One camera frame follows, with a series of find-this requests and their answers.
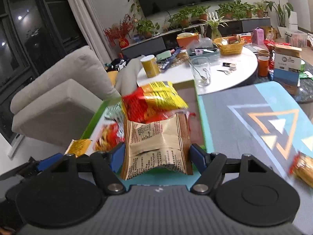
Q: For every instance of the small yellow snack packet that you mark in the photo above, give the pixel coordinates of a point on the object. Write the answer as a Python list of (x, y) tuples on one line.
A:
[(79, 146)]

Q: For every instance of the pink box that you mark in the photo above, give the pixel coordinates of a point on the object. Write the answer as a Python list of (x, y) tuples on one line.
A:
[(258, 36)]

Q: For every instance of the patterned teal table cover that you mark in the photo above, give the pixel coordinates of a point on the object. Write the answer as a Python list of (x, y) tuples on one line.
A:
[(220, 117)]

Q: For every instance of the dark round side table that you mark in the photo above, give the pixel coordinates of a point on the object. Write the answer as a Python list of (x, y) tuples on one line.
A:
[(305, 90)]

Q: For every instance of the wide potted green plant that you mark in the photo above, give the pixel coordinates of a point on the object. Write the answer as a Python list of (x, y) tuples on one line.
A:
[(234, 9)]

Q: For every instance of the metal spoon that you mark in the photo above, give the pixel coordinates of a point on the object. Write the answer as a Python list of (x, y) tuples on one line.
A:
[(204, 74)]

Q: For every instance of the yellow can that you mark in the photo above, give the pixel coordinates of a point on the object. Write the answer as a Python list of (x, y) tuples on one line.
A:
[(150, 67)]

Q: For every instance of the red flower arrangement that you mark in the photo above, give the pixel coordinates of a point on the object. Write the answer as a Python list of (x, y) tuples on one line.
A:
[(117, 30)]

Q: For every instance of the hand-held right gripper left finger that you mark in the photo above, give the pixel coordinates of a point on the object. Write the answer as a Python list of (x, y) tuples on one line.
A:
[(117, 157)]

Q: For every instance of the orange mug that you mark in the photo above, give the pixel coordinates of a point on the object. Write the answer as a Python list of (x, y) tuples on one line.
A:
[(263, 67)]

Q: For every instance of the small scissors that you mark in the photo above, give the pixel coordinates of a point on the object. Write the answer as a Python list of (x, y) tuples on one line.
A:
[(225, 72)]

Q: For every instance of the white blue cardboard box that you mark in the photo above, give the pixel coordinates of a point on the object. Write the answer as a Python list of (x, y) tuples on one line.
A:
[(286, 63)]

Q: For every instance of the orange box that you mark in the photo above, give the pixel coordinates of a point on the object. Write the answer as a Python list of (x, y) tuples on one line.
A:
[(187, 41)]

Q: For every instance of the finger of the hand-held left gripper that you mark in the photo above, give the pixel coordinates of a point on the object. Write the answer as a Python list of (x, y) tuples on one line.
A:
[(50, 161)]

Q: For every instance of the red orange snack packet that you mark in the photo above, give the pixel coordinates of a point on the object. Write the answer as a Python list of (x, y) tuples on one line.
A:
[(108, 137)]

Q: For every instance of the dark blue wrapper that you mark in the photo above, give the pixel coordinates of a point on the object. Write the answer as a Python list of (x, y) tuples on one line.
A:
[(170, 60)]

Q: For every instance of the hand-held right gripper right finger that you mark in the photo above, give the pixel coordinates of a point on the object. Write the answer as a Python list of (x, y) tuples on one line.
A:
[(196, 155)]

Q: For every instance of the tan mug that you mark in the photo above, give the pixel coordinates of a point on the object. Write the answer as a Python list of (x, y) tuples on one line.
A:
[(263, 53)]

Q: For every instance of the dark window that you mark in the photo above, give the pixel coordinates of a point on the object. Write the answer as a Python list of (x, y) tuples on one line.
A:
[(24, 29)]

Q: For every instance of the beige sofa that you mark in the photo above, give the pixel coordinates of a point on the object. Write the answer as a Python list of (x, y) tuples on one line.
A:
[(61, 98)]

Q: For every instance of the grey-blue plastic bin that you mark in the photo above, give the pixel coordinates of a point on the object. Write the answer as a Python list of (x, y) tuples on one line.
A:
[(215, 55)]

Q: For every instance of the green white snack packet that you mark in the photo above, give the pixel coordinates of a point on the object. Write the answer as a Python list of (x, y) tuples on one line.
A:
[(113, 113)]

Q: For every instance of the yellow woven basket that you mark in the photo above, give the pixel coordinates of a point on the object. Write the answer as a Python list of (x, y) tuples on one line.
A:
[(228, 49)]

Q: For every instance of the white round coffee table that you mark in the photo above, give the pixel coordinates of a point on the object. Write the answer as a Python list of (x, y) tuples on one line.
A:
[(232, 78)]

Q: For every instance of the clear storage bin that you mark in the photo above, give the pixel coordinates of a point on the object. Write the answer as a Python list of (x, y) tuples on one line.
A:
[(297, 39)]

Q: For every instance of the small potted green plant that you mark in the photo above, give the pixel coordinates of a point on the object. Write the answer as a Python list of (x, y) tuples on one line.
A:
[(259, 9)]

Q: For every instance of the white curtain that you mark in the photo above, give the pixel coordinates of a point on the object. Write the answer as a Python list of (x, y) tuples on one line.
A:
[(85, 17)]

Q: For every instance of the spider plant in glass vase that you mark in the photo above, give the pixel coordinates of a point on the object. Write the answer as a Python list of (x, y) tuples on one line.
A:
[(215, 27)]

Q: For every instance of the brown snack packet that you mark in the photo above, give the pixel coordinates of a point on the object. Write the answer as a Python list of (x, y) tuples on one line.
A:
[(156, 142)]

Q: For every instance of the red and yellow snack packet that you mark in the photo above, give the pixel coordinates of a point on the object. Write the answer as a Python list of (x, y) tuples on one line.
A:
[(151, 100)]

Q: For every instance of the tape roll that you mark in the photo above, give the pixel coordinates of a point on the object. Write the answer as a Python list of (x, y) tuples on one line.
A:
[(232, 66)]

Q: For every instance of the tall leafy plant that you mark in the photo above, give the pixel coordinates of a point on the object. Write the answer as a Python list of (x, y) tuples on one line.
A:
[(281, 9)]

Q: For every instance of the green pouch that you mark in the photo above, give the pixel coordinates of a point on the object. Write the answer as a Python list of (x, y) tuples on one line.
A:
[(163, 55)]

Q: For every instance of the clear glass cup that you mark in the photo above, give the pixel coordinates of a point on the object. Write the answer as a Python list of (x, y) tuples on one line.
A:
[(200, 76)]

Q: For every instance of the grey television console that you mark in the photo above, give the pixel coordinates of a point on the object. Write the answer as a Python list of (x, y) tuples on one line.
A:
[(144, 46)]

